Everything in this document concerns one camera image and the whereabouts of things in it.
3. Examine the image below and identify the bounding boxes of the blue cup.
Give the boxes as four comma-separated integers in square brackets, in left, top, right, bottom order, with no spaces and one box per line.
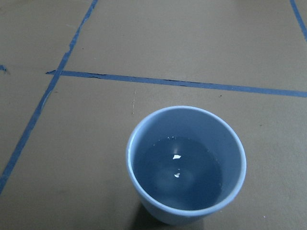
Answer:
[126,105,247,225]

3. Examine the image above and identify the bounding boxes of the brown paper table cover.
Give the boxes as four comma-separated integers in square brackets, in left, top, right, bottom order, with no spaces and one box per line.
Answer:
[0,0,307,230]

